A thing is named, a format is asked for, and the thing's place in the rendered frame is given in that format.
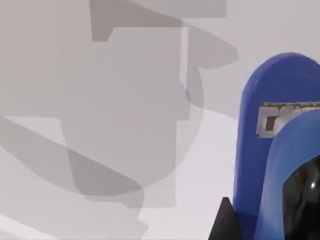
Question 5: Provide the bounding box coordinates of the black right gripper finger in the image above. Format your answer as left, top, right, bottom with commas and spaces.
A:
207, 196, 238, 240

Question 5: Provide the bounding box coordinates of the blue stapler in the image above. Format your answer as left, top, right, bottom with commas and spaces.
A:
232, 51, 320, 240

